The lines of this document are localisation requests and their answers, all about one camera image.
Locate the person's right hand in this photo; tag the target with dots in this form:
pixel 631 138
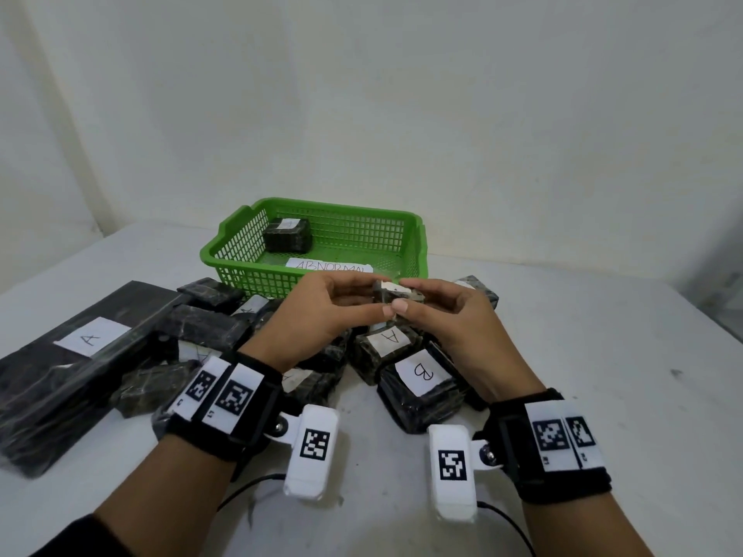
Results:
pixel 470 342

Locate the person's left hand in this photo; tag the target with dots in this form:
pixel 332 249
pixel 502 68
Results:
pixel 302 324

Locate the black packet red-marked label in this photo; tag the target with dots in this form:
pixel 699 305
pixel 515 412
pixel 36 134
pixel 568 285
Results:
pixel 287 237

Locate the small packet blue A label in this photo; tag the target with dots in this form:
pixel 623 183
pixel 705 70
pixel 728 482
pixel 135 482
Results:
pixel 392 292

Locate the green plastic mesh basket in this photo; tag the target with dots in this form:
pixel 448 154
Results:
pixel 360 232

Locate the pile of black packets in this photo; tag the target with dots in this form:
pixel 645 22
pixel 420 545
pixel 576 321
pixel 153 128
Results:
pixel 46 377

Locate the person's left forearm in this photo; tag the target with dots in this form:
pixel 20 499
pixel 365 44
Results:
pixel 162 498

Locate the person's right forearm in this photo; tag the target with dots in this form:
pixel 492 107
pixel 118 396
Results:
pixel 574 527

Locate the black left wristband with markers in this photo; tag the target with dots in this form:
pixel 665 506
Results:
pixel 226 394

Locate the black wristband with markers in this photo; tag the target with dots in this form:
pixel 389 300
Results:
pixel 226 394
pixel 557 437

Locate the black right wristband with markers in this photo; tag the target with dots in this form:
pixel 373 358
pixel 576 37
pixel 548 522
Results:
pixel 557 437

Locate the black packet labelled B near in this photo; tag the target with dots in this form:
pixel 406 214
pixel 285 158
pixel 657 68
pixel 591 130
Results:
pixel 505 510

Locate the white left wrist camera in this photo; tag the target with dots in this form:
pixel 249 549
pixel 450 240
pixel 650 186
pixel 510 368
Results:
pixel 313 446

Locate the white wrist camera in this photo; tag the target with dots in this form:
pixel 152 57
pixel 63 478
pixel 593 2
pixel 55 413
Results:
pixel 453 466
pixel 313 446

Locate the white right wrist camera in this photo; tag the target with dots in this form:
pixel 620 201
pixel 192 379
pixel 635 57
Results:
pixel 453 466

